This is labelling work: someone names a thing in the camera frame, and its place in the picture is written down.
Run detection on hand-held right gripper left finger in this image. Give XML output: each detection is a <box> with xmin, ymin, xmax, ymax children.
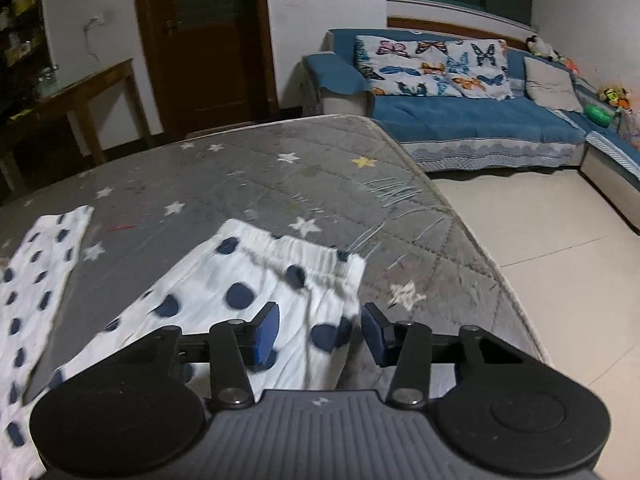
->
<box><xmin>115</xmin><ymin>302</ymin><xmax>281</xmax><ymax>409</ymax></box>

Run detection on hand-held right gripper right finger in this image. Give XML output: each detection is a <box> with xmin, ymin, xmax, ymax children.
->
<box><xmin>362</xmin><ymin>303</ymin><xmax>526</xmax><ymax>409</ymax></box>

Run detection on white polka dot pants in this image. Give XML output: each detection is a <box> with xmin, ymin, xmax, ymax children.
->
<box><xmin>0</xmin><ymin>205</ymin><xmax>366</xmax><ymax>480</ymax></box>

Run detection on grey star table cover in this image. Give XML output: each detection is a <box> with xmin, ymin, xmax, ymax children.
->
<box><xmin>0</xmin><ymin>114</ymin><xmax>551</xmax><ymax>391</ymax></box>

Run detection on blue sofa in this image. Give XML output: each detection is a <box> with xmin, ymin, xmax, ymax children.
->
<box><xmin>301</xmin><ymin>28</ymin><xmax>640</xmax><ymax>233</ymax></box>

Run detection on butterfly print pillow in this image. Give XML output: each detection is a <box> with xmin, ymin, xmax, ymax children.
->
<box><xmin>354</xmin><ymin>35</ymin><xmax>516</xmax><ymax>101</ymax></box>

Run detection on brown wooden door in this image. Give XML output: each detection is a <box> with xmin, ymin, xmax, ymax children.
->
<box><xmin>131</xmin><ymin>0</ymin><xmax>280</xmax><ymax>133</ymax></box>

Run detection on grey cushion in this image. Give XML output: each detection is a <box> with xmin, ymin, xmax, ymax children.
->
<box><xmin>523</xmin><ymin>55</ymin><xmax>584</xmax><ymax>113</ymax></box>

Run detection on wooden side table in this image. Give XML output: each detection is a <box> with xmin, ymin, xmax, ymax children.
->
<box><xmin>0</xmin><ymin>57</ymin><xmax>153</xmax><ymax>191</ymax></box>

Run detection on green toy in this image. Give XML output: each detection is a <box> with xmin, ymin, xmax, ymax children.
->
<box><xmin>586</xmin><ymin>104</ymin><xmax>613</xmax><ymax>128</ymax></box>

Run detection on black and white plush toy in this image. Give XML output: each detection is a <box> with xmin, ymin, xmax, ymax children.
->
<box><xmin>526</xmin><ymin>35</ymin><xmax>561</xmax><ymax>61</ymax></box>

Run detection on colourful toy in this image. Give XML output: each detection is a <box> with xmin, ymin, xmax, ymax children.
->
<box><xmin>600</xmin><ymin>86</ymin><xmax>632</xmax><ymax>111</ymax></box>

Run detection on dark wooden shelf cabinet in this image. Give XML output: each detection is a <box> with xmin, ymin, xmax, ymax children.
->
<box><xmin>0</xmin><ymin>0</ymin><xmax>56</xmax><ymax>111</ymax></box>

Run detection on wall socket with cable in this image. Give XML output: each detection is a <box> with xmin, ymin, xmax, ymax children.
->
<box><xmin>82</xmin><ymin>10</ymin><xmax>111</xmax><ymax>58</ymax></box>

